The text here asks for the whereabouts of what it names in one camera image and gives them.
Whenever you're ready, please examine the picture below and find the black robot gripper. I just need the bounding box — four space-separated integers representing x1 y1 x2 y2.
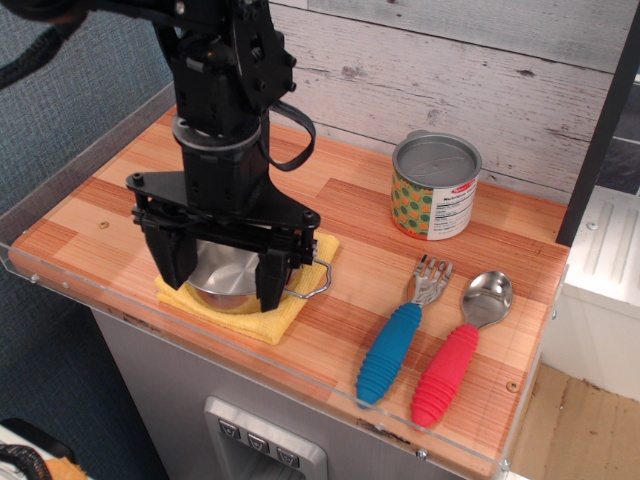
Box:
126 130 320 312

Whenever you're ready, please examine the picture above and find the red handled metal spoon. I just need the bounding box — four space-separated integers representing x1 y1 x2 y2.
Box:
410 271 514 428

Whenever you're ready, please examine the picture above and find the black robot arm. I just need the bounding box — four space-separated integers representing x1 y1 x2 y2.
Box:
1 1 320 311

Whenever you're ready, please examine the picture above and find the yellow folded cloth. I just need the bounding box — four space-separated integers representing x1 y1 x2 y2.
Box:
154 233 340 345

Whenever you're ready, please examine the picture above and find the grey cabinet with dispenser panel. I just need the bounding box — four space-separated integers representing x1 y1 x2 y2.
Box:
94 306 508 479

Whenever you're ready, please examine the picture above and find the clear acrylic table guard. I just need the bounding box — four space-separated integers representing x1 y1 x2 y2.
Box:
0 83 511 476

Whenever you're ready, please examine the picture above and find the toy food can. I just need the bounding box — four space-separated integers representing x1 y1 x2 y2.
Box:
390 130 482 241

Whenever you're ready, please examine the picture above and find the orange and black object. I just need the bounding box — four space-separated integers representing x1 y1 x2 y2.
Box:
1 418 91 479

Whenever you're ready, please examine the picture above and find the white plastic unit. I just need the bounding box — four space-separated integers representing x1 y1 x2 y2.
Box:
542 186 639 400

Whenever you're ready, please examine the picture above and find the blue handled metal fork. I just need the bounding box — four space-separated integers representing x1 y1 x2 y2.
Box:
356 254 454 405

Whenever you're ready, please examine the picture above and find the black braided cable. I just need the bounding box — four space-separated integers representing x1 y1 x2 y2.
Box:
0 19 71 91

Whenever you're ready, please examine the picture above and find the dark vertical post right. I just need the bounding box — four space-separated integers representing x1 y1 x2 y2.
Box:
556 2 639 247

